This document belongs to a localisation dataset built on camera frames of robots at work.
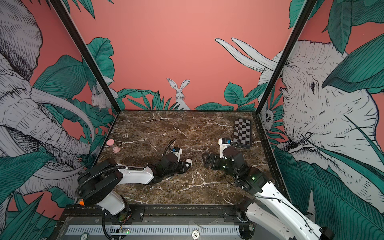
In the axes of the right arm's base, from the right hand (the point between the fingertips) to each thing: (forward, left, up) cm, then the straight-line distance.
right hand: (207, 155), depth 70 cm
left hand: (+3, +8, -17) cm, 19 cm away
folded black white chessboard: (+24, -26, -21) cm, 41 cm away
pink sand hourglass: (+15, +59, -13) cm, 62 cm away
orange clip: (-17, +65, -21) cm, 71 cm away
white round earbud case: (+5, +10, -18) cm, 21 cm away
